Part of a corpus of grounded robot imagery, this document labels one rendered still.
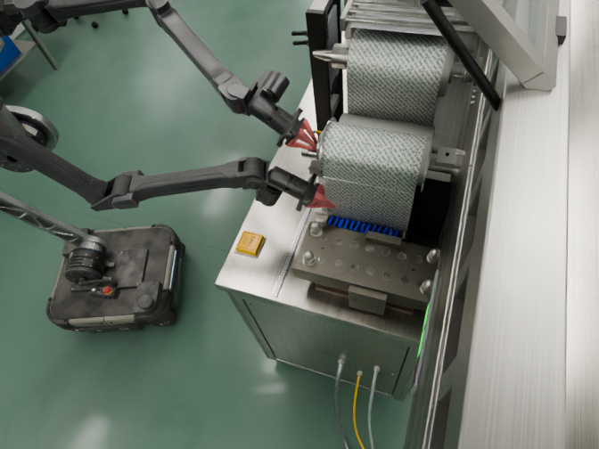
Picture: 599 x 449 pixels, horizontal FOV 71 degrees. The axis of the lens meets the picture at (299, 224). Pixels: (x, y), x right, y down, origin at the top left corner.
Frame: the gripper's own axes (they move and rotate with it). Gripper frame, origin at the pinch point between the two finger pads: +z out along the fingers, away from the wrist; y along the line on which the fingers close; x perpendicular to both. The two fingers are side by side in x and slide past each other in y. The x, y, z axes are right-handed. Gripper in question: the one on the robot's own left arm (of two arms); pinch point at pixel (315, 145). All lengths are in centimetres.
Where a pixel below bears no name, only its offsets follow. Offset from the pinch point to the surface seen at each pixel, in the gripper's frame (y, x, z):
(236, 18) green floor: -246, -183, -58
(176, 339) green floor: 30, -144, 16
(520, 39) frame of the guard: 23, 60, 1
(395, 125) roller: -11.2, 12.4, 14.5
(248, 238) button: 14.6, -37.0, 2.8
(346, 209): 6.9, -6.6, 17.9
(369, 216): 6.9, -3.5, 23.9
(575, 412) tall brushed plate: 57, 47, 32
